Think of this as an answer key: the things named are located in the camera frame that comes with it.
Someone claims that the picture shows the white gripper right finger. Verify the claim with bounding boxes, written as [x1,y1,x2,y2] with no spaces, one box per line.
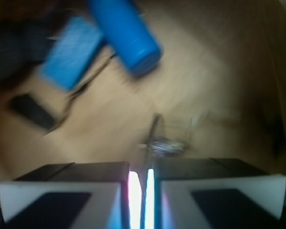
[154,158,286,229]

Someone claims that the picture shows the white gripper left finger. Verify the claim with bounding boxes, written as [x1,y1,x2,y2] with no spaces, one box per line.
[0,161,130,229]

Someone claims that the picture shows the silver keys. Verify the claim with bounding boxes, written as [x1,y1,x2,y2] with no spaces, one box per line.
[138,113,193,165]

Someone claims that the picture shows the brown paper bag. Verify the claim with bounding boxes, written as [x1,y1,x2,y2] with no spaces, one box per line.
[0,0,286,182]

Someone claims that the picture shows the blue rectangular block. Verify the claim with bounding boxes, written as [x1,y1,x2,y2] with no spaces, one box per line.
[40,16,104,91]

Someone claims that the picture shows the blue plastic bottle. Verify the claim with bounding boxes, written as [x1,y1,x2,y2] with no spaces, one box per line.
[88,0,162,76]

